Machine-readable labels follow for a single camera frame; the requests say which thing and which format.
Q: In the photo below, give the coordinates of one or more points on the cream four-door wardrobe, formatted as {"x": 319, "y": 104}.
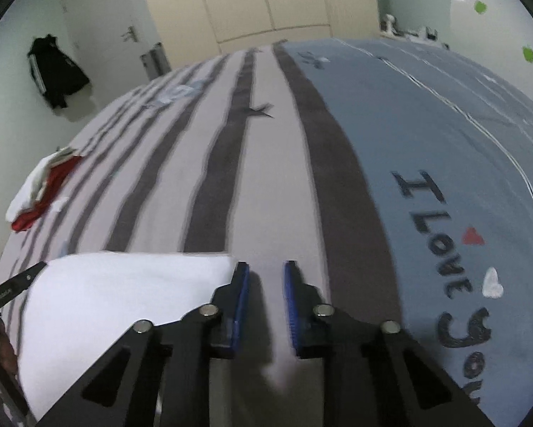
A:
{"x": 248, "y": 0}

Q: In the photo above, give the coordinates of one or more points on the black and white gadget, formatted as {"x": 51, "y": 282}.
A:
{"x": 424, "y": 34}

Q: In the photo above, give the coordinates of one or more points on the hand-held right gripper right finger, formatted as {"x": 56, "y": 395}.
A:
{"x": 291, "y": 307}

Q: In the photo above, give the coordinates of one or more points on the dark grey ribbed suitcase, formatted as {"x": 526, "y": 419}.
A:
{"x": 156, "y": 62}

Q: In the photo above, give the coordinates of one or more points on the white headboard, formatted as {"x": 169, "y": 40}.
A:
{"x": 502, "y": 35}

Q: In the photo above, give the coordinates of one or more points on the bed with striped star sheet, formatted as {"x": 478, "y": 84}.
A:
{"x": 270, "y": 164}

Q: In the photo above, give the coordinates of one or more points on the white room door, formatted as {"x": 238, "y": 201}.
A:
{"x": 101, "y": 18}

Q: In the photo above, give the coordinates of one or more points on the small white desk device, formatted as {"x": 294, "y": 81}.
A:
{"x": 389, "y": 23}

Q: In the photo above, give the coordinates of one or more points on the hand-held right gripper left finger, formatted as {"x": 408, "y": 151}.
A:
{"x": 243, "y": 302}

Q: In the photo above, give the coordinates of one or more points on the white shirt with beige trim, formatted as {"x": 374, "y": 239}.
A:
{"x": 115, "y": 293}

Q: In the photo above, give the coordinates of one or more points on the folded red garment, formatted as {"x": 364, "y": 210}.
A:
{"x": 59, "y": 173}

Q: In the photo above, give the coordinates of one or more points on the black jacket with white stripes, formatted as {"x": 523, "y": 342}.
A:
{"x": 55, "y": 75}

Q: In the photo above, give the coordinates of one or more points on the folded white garment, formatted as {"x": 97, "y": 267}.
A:
{"x": 23, "y": 193}

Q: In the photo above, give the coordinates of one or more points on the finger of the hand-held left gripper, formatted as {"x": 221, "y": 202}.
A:
{"x": 30, "y": 275}

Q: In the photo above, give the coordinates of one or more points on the green apple sticker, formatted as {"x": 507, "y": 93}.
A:
{"x": 481, "y": 7}

